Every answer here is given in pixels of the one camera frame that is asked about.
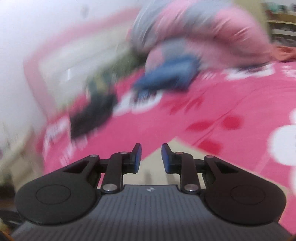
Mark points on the pink grey rolled duvet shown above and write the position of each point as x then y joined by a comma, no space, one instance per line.
220,34

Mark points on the beige fabric garment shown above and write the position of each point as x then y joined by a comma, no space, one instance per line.
151,170

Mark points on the pink white headboard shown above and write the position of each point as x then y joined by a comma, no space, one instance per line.
58,69

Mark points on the olive patterned pillow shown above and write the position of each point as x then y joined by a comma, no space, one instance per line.
122,66

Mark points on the cluttered white shelf desk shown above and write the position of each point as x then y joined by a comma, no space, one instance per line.
281,22

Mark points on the blue folded garment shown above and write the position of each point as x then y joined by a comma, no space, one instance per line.
176,74

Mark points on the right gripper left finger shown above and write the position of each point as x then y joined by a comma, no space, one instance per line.
71,192

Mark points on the pink floral bed sheet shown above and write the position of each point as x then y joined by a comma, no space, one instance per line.
246,118

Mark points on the black crumpled garment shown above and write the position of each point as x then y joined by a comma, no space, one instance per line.
95,114

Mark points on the salmon cloth on bed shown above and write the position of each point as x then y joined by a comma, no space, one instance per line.
284,53

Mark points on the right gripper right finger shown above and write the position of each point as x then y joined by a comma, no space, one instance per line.
229,192

